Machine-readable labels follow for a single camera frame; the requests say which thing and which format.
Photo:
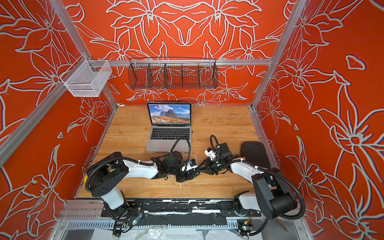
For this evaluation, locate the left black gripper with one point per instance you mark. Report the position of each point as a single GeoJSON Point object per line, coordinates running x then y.
{"type": "Point", "coordinates": [183, 178]}

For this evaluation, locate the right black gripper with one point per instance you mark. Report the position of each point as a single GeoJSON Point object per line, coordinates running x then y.
{"type": "Point", "coordinates": [209, 167]}

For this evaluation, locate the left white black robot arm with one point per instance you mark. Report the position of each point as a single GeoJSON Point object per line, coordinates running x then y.
{"type": "Point", "coordinates": [103, 177]}

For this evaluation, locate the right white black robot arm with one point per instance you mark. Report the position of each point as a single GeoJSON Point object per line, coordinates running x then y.
{"type": "Point", "coordinates": [275, 196]}

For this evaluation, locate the silver open laptop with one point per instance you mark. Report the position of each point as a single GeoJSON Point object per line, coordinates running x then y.
{"type": "Point", "coordinates": [171, 123]}

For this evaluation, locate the black oval pad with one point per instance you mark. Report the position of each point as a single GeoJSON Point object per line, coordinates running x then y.
{"type": "Point", "coordinates": [255, 153]}

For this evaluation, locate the small green circuit board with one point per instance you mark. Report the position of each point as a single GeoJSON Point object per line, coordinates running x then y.
{"type": "Point", "coordinates": [246, 228]}

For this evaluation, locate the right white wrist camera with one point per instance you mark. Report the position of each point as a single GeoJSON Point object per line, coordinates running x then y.
{"type": "Point", "coordinates": [211, 154]}

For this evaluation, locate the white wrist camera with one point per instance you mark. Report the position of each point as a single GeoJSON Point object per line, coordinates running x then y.
{"type": "Point", "coordinates": [211, 154]}
{"type": "Point", "coordinates": [191, 164]}

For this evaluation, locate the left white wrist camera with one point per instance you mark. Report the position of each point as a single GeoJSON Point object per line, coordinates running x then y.
{"type": "Point", "coordinates": [191, 164]}

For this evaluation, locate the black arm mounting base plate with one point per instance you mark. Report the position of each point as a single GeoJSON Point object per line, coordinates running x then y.
{"type": "Point", "coordinates": [221, 207]}

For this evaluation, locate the black wire wall basket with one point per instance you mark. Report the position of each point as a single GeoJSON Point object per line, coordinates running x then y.
{"type": "Point", "coordinates": [173, 74]}

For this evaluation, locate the clear plastic wall bin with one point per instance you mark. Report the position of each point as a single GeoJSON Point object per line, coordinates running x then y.
{"type": "Point", "coordinates": [86, 78]}

